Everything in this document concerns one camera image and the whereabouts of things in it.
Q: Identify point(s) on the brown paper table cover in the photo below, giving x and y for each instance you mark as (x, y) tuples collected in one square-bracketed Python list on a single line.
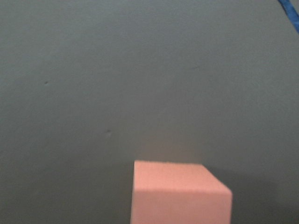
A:
[(89, 86)]

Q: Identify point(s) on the orange foam block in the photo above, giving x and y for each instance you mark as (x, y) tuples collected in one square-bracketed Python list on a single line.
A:
[(178, 193)]

